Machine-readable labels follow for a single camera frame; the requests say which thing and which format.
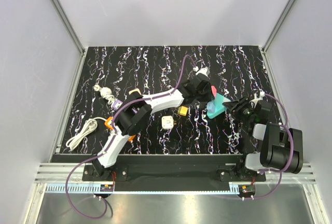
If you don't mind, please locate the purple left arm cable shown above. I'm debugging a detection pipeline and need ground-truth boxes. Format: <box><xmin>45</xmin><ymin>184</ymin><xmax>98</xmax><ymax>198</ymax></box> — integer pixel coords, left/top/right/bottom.
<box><xmin>64</xmin><ymin>55</ymin><xmax>199</xmax><ymax>219</ymax></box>

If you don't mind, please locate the yellow plug adapter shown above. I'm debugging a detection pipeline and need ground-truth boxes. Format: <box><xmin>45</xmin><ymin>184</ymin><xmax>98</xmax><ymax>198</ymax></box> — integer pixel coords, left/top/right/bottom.
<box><xmin>177</xmin><ymin>106</ymin><xmax>189</xmax><ymax>116</ymax></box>

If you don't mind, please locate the white cube socket adapter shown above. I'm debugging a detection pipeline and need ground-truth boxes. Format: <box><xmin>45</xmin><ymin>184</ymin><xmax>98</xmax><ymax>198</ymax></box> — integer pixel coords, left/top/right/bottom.
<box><xmin>161</xmin><ymin>116</ymin><xmax>176</xmax><ymax>130</ymax></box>

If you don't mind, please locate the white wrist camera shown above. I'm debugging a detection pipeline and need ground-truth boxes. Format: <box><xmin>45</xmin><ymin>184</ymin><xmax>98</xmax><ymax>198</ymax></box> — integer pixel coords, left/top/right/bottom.
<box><xmin>193</xmin><ymin>66</ymin><xmax>210</xmax><ymax>77</ymax></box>
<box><xmin>252</xmin><ymin>91</ymin><xmax>265</xmax><ymax>104</ymax></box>

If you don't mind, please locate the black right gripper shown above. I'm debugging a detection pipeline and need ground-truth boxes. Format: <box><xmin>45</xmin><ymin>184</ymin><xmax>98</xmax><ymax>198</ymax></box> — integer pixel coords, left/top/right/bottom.
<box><xmin>222</xmin><ymin>95</ymin><xmax>255</xmax><ymax>122</ymax></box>

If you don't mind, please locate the orange power strip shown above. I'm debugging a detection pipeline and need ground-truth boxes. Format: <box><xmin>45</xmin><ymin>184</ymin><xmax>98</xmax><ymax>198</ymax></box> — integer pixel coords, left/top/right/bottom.
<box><xmin>104</xmin><ymin>117</ymin><xmax>113</xmax><ymax>130</ymax></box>

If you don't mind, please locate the white pink socket adapter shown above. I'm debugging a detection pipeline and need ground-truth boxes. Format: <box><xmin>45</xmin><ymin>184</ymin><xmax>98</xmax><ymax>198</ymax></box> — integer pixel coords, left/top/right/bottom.
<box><xmin>129</xmin><ymin>88</ymin><xmax>142</xmax><ymax>95</ymax></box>

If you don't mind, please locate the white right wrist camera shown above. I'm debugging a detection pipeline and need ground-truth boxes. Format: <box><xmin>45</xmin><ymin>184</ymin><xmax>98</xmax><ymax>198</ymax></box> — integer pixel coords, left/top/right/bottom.
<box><xmin>252</xmin><ymin>91</ymin><xmax>265</xmax><ymax>104</ymax></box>

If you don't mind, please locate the teal triangular power strip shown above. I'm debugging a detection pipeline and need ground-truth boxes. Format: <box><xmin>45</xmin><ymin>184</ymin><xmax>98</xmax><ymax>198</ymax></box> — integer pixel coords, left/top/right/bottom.
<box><xmin>206</xmin><ymin>93</ymin><xmax>231</xmax><ymax>119</ymax></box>

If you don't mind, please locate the purple power strip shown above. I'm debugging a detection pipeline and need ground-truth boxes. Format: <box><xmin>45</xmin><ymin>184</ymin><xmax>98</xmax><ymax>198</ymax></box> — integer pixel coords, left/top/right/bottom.
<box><xmin>112</xmin><ymin>100</ymin><xmax>123</xmax><ymax>110</ymax></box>

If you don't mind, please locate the white plug with cord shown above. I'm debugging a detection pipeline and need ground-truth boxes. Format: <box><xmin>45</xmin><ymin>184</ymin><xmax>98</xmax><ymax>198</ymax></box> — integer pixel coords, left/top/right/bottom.
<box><xmin>93</xmin><ymin>85</ymin><xmax>116</xmax><ymax>105</ymax></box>

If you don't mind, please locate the pink plug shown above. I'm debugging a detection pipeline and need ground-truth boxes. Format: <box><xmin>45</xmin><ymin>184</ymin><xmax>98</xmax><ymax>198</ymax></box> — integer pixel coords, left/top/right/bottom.
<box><xmin>211</xmin><ymin>86</ymin><xmax>217</xmax><ymax>99</ymax></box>

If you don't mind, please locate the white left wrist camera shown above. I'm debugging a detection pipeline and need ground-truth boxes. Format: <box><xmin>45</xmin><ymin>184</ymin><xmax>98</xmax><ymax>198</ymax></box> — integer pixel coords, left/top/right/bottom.
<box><xmin>193</xmin><ymin>66</ymin><xmax>210</xmax><ymax>77</ymax></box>

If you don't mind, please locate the light blue plug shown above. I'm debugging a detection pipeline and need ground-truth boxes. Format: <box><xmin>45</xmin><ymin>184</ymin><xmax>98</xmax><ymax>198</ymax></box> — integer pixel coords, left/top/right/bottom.
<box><xmin>206</xmin><ymin>102</ymin><xmax>215</xmax><ymax>114</ymax></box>

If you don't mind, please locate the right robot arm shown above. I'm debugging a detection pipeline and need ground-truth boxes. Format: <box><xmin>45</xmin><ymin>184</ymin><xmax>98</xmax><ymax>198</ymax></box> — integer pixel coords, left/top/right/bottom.
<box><xmin>223</xmin><ymin>97</ymin><xmax>303</xmax><ymax>181</ymax></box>

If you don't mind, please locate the white power cord bundle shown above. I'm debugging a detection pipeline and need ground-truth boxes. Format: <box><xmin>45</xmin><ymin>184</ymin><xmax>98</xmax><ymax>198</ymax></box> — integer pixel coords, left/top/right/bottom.
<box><xmin>66</xmin><ymin>116</ymin><xmax>107</xmax><ymax>152</ymax></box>

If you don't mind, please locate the aluminium frame rail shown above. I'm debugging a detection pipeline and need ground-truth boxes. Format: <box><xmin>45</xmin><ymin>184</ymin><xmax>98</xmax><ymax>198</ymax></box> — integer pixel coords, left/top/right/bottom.
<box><xmin>50</xmin><ymin>0</ymin><xmax>85</xmax><ymax>54</ymax></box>

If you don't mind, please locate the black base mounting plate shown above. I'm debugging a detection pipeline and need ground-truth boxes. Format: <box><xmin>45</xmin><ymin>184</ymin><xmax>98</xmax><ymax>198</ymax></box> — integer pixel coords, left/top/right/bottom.
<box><xmin>82</xmin><ymin>164</ymin><xmax>266</xmax><ymax>182</ymax></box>

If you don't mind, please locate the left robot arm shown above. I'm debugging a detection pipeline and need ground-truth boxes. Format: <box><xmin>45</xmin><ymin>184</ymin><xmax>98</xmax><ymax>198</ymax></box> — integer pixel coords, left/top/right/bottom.
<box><xmin>92</xmin><ymin>72</ymin><xmax>214</xmax><ymax>180</ymax></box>

